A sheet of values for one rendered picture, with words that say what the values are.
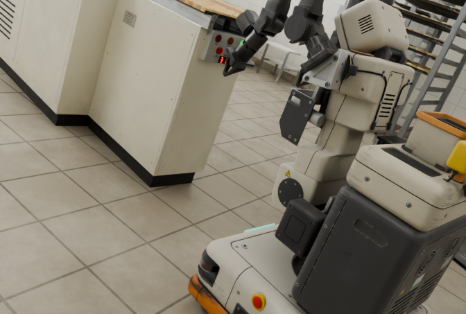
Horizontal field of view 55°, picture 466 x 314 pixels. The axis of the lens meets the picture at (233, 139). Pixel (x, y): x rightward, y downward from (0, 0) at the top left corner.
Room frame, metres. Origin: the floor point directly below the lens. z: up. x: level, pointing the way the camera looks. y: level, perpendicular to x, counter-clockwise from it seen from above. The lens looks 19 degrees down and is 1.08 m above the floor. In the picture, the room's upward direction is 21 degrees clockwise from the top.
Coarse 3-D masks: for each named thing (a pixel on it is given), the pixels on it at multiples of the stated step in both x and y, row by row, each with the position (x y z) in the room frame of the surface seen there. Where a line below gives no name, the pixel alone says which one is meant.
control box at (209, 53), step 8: (208, 32) 2.00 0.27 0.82; (216, 32) 2.00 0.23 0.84; (208, 40) 1.99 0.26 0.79; (224, 40) 2.05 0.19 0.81; (240, 40) 2.13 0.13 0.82; (208, 48) 1.99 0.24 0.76; (216, 48) 2.02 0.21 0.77; (224, 48) 2.06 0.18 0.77; (200, 56) 2.00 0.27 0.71; (208, 56) 2.00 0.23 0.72; (216, 56) 2.04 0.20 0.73; (224, 56) 2.07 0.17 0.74
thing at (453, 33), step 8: (464, 8) 2.60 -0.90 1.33; (464, 16) 2.59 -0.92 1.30; (456, 24) 2.60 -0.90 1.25; (456, 32) 2.59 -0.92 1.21; (448, 40) 2.60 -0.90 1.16; (448, 48) 2.59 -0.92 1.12; (440, 56) 2.60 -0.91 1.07; (440, 64) 2.61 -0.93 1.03; (432, 72) 2.60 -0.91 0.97; (432, 80) 2.60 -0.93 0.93; (424, 88) 2.59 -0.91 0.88; (416, 104) 2.59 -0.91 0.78; (408, 120) 2.59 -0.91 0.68; (400, 136) 2.59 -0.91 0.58
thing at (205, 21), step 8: (152, 0) 2.23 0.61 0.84; (160, 0) 2.19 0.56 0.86; (168, 0) 2.15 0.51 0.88; (176, 0) 2.11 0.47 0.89; (168, 8) 2.14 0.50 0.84; (176, 8) 2.11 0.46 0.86; (184, 8) 2.07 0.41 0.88; (192, 8) 2.04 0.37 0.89; (184, 16) 2.06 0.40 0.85; (192, 16) 2.03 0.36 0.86; (200, 16) 2.00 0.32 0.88; (208, 16) 1.97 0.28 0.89; (216, 16) 1.97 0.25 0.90; (200, 24) 1.99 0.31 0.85; (208, 24) 1.96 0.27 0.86
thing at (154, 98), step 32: (128, 0) 2.33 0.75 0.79; (128, 32) 2.29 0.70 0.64; (160, 32) 2.13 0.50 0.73; (192, 32) 1.99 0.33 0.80; (224, 32) 2.08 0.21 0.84; (128, 64) 2.24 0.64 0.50; (160, 64) 2.08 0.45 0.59; (192, 64) 1.98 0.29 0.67; (224, 64) 2.13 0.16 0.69; (96, 96) 2.37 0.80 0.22; (128, 96) 2.19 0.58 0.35; (160, 96) 2.04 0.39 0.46; (192, 96) 2.03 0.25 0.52; (224, 96) 2.19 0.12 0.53; (96, 128) 2.37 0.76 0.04; (128, 128) 2.15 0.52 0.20; (160, 128) 2.00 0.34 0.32; (192, 128) 2.08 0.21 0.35; (128, 160) 2.15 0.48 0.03; (160, 160) 1.98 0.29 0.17; (192, 160) 2.14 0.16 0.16
